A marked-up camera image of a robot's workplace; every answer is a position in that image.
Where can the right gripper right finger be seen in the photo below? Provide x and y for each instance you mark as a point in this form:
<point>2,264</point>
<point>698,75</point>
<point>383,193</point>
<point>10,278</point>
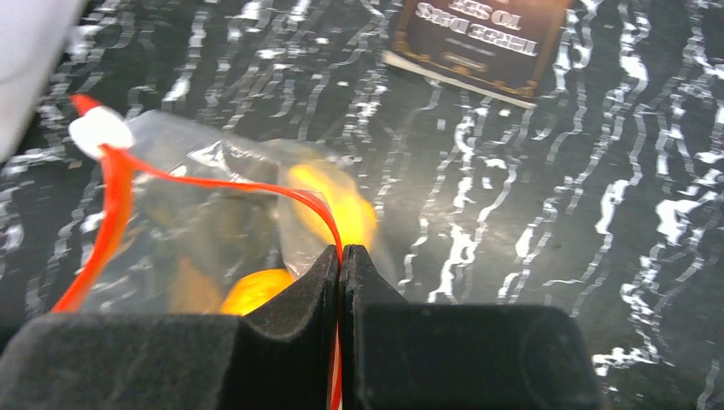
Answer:
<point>402,355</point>

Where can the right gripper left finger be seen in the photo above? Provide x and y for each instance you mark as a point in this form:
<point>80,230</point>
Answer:
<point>277,357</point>

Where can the orange fruit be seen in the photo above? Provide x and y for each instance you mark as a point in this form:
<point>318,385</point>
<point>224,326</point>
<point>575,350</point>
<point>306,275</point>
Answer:
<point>255,290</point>

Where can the yellow pear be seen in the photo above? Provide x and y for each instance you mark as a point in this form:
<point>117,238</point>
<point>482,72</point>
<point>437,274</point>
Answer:
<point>355,218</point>

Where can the clear zip top bag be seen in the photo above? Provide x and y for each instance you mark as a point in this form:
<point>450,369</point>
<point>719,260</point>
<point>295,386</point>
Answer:
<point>190,210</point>

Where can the book with dark cover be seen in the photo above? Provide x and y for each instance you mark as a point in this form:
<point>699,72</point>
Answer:
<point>495,48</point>

